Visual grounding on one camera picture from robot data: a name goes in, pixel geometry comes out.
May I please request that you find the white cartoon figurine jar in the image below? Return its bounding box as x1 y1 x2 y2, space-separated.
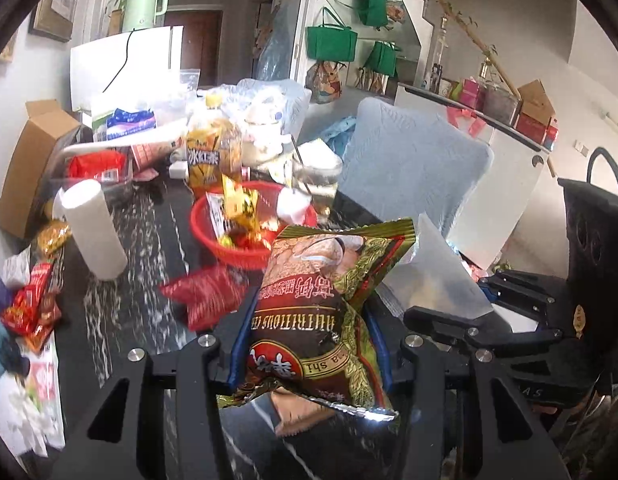
237 112 287 167

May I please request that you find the blue plastic bag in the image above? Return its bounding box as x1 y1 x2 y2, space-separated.
319 116 357 158

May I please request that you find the glass cup with stick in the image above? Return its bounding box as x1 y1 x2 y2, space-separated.
291 139 343 219

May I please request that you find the clear plastic container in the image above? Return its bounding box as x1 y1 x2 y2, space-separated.
40 146 133 206

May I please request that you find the framed picture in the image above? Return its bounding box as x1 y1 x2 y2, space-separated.
29 0 78 42

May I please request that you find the green brown nut snack bag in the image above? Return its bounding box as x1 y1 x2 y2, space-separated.
218 218 416 422

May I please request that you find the white foam sheet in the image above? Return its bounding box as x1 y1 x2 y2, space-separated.
55 127 185 164

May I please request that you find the large green tote bag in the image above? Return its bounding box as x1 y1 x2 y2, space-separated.
307 6 358 63

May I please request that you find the cardboard box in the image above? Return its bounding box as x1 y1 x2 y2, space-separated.
0 100 81 240

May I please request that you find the lower green tote bag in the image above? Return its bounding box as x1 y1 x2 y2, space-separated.
363 41 398 77

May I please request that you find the upper green tote bag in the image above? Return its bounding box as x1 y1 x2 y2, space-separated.
335 0 388 28

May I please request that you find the white plastic bags pile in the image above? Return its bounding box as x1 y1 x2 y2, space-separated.
197 78 311 140

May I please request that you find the patterned hanging bag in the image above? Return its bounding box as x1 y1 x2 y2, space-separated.
306 61 346 104

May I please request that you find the red packet in container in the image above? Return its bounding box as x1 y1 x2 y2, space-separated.
66 150 126 182

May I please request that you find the white mini fridge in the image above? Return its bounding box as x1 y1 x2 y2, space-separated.
69 26 184 112

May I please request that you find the dark red snack packet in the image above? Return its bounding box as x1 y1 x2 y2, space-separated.
159 264 249 332

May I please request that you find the blue tissue pack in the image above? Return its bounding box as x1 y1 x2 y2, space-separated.
106 108 157 140

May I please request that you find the green electric kettle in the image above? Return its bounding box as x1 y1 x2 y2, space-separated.
121 0 168 32

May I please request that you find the red plastic basket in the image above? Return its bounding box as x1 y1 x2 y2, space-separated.
189 181 319 271

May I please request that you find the brown door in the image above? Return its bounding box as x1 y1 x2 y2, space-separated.
165 10 222 88

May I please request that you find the iced tea bottle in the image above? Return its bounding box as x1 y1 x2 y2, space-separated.
185 91 243 198

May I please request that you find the white paper roll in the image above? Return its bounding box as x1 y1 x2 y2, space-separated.
60 179 128 281

